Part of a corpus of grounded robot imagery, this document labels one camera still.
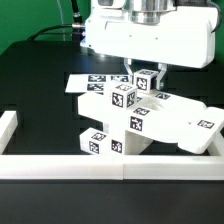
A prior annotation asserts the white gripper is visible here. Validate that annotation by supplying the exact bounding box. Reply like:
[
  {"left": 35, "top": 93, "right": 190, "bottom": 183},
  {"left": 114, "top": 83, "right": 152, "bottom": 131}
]
[{"left": 85, "top": 6, "right": 216, "bottom": 90}]

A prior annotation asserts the white chair back piece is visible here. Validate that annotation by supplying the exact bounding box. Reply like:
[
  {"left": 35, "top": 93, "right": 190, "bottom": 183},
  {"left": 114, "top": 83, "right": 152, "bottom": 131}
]
[{"left": 78, "top": 91, "right": 224, "bottom": 154}]

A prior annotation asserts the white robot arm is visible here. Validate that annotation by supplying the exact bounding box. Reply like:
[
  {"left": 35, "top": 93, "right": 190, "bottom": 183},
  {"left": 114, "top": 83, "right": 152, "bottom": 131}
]
[{"left": 81, "top": 0, "right": 221, "bottom": 89}]

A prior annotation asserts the white fiducial marker sheet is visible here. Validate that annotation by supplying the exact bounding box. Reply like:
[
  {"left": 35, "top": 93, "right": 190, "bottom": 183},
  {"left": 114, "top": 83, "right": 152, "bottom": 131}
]
[{"left": 65, "top": 74, "right": 133, "bottom": 93}]

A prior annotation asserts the black cable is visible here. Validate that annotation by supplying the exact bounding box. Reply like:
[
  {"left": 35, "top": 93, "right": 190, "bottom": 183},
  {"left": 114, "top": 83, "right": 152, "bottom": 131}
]
[{"left": 27, "top": 0, "right": 86, "bottom": 42}]

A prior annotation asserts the white U-shaped fence frame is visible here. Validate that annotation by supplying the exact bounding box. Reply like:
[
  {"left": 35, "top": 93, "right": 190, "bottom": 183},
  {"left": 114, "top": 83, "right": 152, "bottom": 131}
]
[{"left": 0, "top": 111, "right": 224, "bottom": 180}]

